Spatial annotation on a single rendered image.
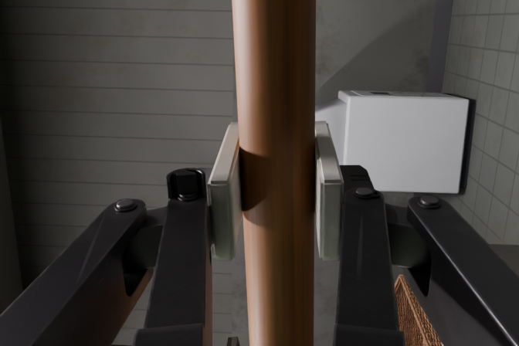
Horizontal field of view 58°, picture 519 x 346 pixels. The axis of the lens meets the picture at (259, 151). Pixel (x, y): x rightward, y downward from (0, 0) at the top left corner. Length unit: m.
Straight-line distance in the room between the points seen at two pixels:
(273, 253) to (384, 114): 2.89
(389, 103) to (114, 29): 2.12
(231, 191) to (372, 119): 2.91
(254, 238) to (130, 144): 3.77
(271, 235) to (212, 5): 3.51
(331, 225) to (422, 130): 2.99
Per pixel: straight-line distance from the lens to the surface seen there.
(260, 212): 0.18
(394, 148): 3.11
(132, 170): 4.01
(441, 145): 3.19
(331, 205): 0.15
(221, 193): 0.15
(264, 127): 0.17
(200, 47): 3.70
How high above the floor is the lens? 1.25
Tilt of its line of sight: 2 degrees up
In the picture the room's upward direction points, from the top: 88 degrees counter-clockwise
